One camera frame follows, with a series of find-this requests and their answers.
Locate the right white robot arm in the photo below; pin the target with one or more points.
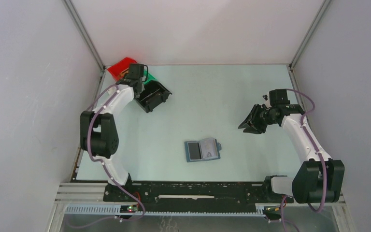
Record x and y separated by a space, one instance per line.
319 178

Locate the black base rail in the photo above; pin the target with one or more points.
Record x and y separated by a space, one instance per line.
162 198

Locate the white VIP credit card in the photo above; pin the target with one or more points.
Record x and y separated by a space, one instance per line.
209 149

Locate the blue card holder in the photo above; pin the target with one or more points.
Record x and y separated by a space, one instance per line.
186 150

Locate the green plastic bin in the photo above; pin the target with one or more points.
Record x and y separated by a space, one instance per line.
149 78

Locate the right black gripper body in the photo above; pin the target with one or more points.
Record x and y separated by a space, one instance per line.
269 115

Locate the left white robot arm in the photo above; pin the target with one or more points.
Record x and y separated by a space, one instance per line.
98 132

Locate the black plastic bin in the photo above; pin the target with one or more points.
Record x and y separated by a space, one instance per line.
153 95

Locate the red plastic bin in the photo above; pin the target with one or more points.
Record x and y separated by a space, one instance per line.
119 69

